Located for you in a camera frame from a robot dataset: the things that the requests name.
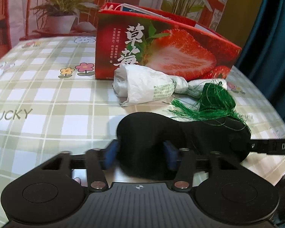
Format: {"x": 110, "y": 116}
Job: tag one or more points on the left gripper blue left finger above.
{"x": 96, "y": 162}

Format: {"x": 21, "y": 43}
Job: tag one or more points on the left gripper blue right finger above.
{"x": 183, "y": 162}

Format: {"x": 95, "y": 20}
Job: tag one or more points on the black eye mask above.
{"x": 149, "y": 142}

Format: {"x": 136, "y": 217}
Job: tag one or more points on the green tassel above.
{"x": 214, "y": 103}

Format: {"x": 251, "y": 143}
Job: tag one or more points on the white plastic bag bundle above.
{"x": 136, "y": 84}

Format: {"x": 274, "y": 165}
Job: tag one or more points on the blue packaged item bag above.
{"x": 131, "y": 8}

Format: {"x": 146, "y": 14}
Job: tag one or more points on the printed room backdrop cloth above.
{"x": 31, "y": 19}

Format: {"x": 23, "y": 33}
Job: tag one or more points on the green plaid tablecloth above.
{"x": 45, "y": 109}

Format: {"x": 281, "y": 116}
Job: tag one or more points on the blue curtain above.
{"x": 262, "y": 59}

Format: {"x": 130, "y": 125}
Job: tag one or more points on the red strawberry cardboard box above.
{"x": 177, "y": 46}

